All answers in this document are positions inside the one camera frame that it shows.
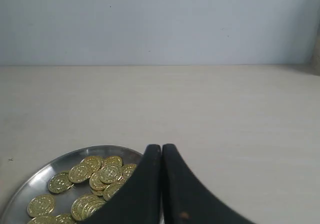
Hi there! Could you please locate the gold coin lower stack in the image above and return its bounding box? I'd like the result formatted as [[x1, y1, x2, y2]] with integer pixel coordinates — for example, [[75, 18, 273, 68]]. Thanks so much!
[[70, 194, 99, 221]]

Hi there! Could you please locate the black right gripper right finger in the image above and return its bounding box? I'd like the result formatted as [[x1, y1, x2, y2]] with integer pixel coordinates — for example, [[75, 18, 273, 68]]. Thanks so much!
[[161, 144, 252, 224]]

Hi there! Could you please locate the gold coin bottom edge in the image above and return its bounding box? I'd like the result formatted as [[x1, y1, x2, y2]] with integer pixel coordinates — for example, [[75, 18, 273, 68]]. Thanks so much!
[[27, 215, 58, 224]]

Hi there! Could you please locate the gold coin centre stack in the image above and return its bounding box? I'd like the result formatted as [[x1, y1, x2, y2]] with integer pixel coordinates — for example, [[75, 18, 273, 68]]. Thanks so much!
[[99, 163, 123, 184]]

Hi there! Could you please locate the gold coin stack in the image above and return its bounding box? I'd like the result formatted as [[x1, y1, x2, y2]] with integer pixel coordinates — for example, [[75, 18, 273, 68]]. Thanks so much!
[[70, 194, 99, 221], [99, 163, 123, 184]]

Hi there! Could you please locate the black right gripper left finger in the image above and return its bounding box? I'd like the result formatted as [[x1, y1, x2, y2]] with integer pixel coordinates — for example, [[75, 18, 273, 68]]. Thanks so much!
[[84, 144, 162, 224]]

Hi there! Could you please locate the gold coin upper left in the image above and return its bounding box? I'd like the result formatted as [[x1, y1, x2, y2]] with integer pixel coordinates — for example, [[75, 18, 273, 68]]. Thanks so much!
[[47, 171, 74, 194]]

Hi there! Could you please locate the gold coin top centre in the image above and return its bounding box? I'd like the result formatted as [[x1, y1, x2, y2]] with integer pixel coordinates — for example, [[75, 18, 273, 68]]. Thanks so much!
[[102, 155, 123, 167]]

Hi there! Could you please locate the round steel plate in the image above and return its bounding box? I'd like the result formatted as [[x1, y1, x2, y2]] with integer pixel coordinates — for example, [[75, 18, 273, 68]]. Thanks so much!
[[0, 145, 142, 223]]

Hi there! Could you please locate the gold coin lone left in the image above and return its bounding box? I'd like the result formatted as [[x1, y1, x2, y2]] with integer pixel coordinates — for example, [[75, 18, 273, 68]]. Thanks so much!
[[27, 194, 55, 217]]

